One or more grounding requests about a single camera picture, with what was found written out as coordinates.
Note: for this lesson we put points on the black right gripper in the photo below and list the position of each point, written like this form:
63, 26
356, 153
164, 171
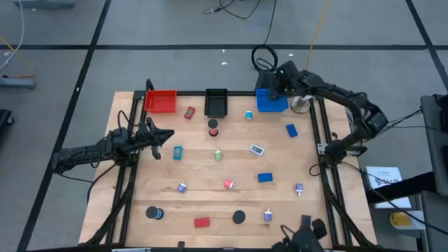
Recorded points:
278, 84

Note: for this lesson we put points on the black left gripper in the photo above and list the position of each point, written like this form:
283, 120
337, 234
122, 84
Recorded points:
141, 139

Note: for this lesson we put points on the cyan case with screen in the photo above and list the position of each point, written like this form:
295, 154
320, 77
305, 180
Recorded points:
178, 153

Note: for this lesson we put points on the blue rectangular box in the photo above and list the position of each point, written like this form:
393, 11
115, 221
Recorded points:
265, 177
291, 130

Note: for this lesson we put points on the red case with screen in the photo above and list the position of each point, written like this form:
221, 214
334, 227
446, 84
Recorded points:
189, 112

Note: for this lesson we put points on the purple wall charger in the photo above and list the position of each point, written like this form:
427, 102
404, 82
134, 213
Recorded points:
298, 188
267, 216
181, 188

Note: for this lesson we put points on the hourglass with red sand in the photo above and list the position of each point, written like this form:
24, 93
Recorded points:
213, 123

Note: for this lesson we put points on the white case with screen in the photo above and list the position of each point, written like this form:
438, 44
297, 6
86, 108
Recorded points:
256, 150

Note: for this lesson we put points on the green wall charger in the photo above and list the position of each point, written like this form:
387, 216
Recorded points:
218, 155

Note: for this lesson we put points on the hourglass with blue sand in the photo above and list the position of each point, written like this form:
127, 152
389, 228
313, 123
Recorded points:
153, 212

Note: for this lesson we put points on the pink wall charger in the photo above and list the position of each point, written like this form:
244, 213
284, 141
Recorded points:
229, 184

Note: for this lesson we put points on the red rectangular box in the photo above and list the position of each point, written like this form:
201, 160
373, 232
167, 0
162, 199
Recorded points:
201, 222

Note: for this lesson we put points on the hourglass with orange sand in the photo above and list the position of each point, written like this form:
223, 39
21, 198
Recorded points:
239, 216

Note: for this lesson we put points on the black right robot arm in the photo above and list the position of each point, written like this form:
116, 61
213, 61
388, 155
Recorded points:
364, 112

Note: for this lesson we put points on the blue plastic basket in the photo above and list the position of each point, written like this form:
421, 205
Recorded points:
266, 105

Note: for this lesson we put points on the black keyboard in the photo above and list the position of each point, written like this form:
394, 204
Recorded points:
262, 82

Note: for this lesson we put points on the white bulb on metal stand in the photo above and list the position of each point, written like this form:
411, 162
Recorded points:
301, 106

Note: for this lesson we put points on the red plastic basket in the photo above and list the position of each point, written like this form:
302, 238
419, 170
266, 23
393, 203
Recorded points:
161, 103

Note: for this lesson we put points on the black plastic basket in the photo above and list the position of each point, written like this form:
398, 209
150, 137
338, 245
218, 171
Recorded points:
216, 105

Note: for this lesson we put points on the black flat rectangular plate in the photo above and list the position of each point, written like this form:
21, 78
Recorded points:
306, 220

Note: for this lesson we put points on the white printed booklet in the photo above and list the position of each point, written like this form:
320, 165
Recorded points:
381, 175

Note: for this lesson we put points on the grey metal stand foot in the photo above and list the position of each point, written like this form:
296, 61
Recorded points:
43, 3
17, 83

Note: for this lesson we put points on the black desk edge bar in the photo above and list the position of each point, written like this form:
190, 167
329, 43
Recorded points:
402, 187

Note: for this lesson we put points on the black chair caster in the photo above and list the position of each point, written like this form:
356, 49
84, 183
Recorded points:
4, 117

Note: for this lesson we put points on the dark grey cabinet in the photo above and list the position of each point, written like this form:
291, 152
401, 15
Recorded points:
435, 147

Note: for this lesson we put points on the black aluminium table frame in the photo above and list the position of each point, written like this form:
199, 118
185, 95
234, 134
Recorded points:
196, 93

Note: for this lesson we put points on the silver arm base bracket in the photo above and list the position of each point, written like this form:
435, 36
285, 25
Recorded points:
321, 148

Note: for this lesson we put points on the silver metal edge bracket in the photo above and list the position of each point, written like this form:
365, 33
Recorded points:
131, 250

